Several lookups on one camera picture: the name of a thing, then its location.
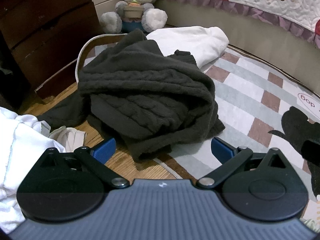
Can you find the crumpled beige cloth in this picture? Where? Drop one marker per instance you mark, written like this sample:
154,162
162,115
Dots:
67,136

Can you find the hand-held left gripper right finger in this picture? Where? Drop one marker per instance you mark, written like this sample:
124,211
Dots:
222,151

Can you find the white cloth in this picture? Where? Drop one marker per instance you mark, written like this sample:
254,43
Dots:
25,155

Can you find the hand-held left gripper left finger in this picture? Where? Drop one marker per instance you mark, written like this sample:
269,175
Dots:
103,151

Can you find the checkered rug with cat print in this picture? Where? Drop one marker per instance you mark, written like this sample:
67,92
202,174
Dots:
240,100

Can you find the beige bed base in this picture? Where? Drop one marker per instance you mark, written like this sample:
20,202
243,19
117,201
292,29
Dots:
225,17

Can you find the grey plush bunny toy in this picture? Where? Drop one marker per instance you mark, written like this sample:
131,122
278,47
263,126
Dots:
135,2

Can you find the white garment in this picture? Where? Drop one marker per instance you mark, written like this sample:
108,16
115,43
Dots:
190,40

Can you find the dark cloth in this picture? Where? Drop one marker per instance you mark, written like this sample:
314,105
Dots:
311,155

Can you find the dark wooden dresser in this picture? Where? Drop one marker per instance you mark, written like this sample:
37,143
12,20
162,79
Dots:
47,30

